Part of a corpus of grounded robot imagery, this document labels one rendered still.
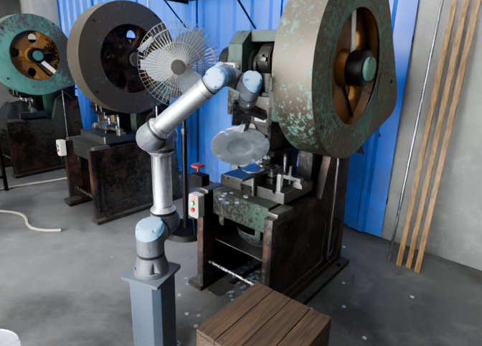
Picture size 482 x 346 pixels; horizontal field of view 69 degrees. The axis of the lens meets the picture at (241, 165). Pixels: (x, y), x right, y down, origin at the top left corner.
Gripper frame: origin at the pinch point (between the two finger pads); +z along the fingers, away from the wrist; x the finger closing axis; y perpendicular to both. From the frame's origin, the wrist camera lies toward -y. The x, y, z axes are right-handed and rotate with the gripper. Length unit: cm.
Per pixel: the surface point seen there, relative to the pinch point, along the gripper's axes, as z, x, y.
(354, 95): -5, -16, -59
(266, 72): 0.0, -35.2, -16.8
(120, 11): 47, -134, 65
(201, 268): 83, 44, 16
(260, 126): 18.1, -14.0, -14.5
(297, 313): 19, 79, -16
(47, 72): 191, -208, 163
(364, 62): -33, -12, -49
